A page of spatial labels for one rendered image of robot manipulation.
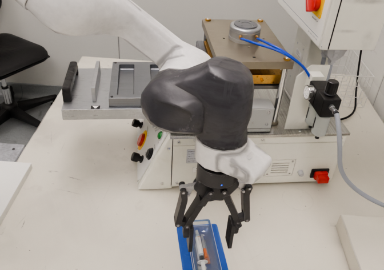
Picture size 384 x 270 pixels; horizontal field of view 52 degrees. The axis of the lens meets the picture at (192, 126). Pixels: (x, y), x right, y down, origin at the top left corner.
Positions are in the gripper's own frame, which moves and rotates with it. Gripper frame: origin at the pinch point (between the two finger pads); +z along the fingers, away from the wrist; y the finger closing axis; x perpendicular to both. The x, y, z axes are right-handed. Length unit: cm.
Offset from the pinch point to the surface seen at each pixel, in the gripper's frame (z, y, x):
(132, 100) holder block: -14.2, 14.8, -31.3
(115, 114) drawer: -10.8, 19.0, -30.5
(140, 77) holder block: -14.9, 12.4, -41.9
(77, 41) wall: 40, 49, -197
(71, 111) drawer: -12.0, 29.4, -30.7
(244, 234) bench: 9.9, -10.7, -7.8
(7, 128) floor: 83, 94, -164
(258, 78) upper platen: -20.1, -15.9, -30.2
